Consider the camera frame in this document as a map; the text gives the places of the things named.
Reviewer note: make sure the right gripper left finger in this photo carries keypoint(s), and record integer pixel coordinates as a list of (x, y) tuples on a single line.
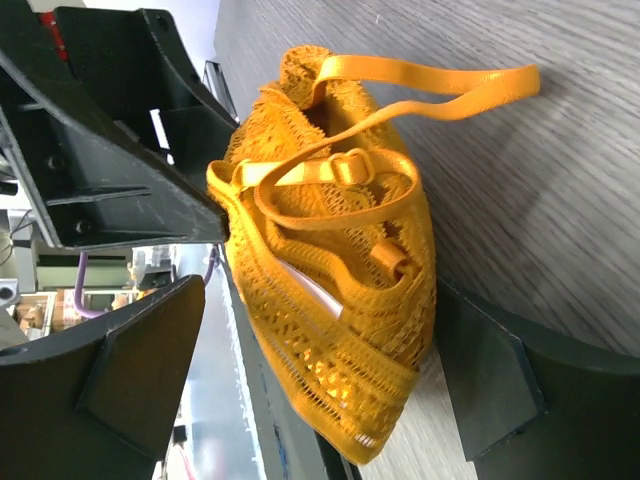
[(99, 400)]

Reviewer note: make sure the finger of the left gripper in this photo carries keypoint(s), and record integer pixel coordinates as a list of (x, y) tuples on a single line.
[(89, 184), (131, 62)]

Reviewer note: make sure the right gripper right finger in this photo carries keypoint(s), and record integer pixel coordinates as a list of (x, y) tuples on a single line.
[(532, 403)]

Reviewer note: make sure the orange lace bra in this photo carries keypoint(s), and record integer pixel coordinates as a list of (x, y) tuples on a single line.
[(331, 244)]

